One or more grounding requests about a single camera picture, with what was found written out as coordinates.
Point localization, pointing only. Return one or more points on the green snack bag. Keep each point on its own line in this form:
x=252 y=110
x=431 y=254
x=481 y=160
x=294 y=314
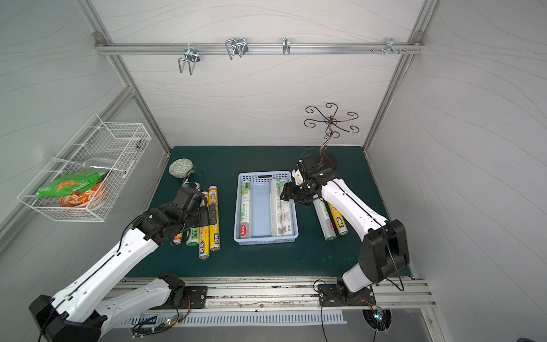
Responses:
x=74 y=183

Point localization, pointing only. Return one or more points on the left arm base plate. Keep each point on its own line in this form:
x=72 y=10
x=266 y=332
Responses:
x=193 y=297

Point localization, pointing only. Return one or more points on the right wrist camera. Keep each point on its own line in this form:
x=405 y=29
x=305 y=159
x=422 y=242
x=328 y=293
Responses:
x=297 y=177

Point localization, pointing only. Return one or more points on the white wire wall basket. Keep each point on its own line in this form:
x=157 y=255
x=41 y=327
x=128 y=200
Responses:
x=100 y=146

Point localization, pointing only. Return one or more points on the white green wrap roll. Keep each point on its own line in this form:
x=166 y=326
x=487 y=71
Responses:
x=193 y=236
x=246 y=210

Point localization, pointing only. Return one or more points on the white slotted cable duct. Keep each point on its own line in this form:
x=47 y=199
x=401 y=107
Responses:
x=202 y=318

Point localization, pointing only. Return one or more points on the clear wrap roll right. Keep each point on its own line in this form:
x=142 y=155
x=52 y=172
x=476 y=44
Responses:
x=324 y=219

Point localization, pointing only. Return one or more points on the aluminium top rail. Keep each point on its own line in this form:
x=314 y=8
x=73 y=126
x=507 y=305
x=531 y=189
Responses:
x=266 y=49

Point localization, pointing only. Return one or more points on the single metal hook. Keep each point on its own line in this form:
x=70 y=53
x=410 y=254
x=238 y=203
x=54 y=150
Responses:
x=286 y=46

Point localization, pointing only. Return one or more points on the aluminium rail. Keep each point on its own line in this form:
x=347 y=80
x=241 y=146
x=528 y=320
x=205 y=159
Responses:
x=266 y=49
x=274 y=293

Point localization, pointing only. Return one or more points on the double metal hook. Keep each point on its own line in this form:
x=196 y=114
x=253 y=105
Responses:
x=236 y=47
x=191 y=56

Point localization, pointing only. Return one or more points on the bronze jewelry tree stand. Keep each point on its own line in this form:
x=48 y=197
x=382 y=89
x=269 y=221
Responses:
x=334 y=125

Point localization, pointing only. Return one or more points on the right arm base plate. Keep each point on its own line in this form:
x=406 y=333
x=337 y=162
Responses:
x=336 y=295

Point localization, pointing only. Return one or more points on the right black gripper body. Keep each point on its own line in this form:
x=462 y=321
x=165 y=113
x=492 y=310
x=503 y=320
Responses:
x=293 y=191

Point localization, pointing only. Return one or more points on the metal hook right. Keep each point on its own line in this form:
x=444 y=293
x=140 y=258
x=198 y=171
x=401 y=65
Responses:
x=389 y=48

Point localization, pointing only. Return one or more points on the light blue plastic basket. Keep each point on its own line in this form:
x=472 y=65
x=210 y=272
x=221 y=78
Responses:
x=261 y=222

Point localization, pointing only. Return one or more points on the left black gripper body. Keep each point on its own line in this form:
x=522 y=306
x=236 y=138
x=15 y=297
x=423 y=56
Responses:
x=211 y=214

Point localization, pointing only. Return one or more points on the yellow wrap roll long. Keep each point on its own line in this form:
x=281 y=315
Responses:
x=204 y=244

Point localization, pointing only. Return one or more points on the orange snack bag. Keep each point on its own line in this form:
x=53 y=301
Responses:
x=90 y=199

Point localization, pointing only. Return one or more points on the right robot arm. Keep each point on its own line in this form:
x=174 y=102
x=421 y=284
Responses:
x=384 y=249

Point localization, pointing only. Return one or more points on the aluminium front rail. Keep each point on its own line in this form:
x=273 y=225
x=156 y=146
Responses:
x=274 y=293

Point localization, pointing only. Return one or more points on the double metal hook middle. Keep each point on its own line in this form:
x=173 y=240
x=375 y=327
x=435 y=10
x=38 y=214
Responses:
x=236 y=47

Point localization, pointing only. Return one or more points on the double metal hook left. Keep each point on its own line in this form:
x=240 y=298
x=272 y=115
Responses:
x=191 y=56

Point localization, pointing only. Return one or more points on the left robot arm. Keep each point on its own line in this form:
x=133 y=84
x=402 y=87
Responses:
x=81 y=311

